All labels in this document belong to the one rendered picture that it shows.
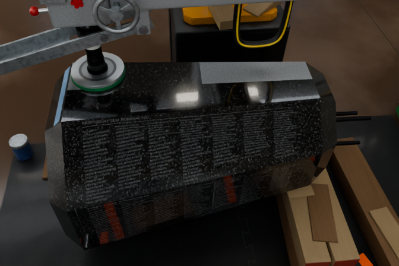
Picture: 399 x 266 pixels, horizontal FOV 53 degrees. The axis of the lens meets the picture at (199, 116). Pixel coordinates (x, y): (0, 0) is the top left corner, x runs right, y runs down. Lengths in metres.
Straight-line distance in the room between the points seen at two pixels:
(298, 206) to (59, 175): 1.09
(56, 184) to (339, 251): 1.23
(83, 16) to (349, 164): 1.63
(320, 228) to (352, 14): 2.30
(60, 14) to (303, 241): 1.36
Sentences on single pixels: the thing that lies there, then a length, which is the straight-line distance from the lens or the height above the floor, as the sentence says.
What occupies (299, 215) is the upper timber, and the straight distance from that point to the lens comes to 1.97.
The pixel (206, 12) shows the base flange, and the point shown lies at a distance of 2.09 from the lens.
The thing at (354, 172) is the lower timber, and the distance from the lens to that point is 2.35.
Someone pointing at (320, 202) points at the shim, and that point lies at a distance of 2.02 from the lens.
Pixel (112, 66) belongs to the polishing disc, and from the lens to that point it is 1.67.
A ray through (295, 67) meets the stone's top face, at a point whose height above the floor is 0.82.
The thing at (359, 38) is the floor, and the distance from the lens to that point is 3.52.
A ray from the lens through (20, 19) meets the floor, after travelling 3.69.
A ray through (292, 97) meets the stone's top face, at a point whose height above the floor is 0.82.
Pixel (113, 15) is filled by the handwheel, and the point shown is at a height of 1.20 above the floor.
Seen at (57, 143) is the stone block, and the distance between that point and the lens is 1.57.
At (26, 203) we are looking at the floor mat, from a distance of 2.36.
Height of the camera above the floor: 1.92
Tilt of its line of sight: 48 degrees down
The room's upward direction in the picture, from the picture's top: 2 degrees clockwise
